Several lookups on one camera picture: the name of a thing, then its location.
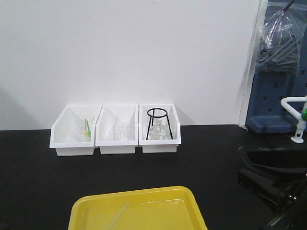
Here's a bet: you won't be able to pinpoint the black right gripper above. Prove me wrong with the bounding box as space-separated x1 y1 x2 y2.
238 163 307 220

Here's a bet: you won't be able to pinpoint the tall clear test tube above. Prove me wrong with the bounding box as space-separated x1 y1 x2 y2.
141 198 190 207

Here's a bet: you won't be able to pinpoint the short clear test tube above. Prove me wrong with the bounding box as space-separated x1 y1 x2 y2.
105 203 130 230

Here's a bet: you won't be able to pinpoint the yellow plastic tray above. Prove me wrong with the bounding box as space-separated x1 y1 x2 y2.
68 186 207 230

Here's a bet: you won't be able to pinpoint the black lab sink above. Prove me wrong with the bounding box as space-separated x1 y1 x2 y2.
238 148 307 168

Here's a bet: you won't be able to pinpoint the white lab faucet green knobs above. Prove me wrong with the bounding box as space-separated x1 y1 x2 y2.
280 96 307 143

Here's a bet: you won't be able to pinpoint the blue pegboard drying rack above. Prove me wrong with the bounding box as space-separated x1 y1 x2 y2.
244 0 307 134

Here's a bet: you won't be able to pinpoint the clear glassware in right bin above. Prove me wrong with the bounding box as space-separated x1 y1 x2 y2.
149 118 171 140

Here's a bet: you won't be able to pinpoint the clear glassware in bin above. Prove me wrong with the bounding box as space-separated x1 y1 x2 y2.
108 120 135 141
149 118 171 140

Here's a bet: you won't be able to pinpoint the right white storage bin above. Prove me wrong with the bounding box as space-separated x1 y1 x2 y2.
139 103 181 153

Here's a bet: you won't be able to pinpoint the white storage bin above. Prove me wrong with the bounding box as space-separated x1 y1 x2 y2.
49 105 102 157
139 103 181 153
95 104 139 155

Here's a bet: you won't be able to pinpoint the clear plastic bag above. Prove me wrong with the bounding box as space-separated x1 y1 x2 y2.
255 0 307 73

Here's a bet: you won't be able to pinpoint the clear glassware in middle bin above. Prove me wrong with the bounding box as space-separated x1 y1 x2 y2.
108 120 135 141

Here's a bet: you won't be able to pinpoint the middle white storage bin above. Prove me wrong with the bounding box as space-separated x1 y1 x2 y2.
95 104 139 155

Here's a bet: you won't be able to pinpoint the glass beaker with green stick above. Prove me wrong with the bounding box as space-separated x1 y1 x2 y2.
76 113 94 142

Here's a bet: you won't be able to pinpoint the left white storage bin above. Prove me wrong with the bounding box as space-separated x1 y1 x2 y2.
49 105 102 157

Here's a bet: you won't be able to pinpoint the white wall trim strip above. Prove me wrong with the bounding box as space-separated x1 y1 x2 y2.
238 0 268 129

